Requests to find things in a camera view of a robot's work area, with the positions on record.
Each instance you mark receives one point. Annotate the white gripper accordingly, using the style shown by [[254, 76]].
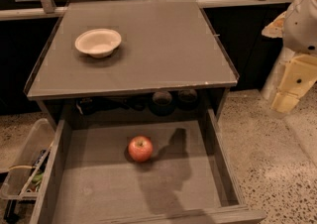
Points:
[[302, 26]]

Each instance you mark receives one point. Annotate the red apple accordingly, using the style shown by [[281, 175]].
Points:
[[140, 149]]

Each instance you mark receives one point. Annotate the grey cabinet with counter top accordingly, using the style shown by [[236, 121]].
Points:
[[165, 46]]

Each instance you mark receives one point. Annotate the open grey top drawer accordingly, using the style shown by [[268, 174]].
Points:
[[91, 178]]

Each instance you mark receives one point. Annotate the dark round can right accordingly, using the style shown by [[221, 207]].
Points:
[[187, 95]]

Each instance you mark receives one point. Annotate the dark round can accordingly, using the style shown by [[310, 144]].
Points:
[[162, 98], [187, 95]]

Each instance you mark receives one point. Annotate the dark round can left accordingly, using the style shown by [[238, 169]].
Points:
[[162, 98]]

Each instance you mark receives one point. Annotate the white paper bowl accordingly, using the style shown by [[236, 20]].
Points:
[[98, 43]]

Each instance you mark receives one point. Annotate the clear plastic storage bin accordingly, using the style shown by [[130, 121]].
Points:
[[24, 177]]

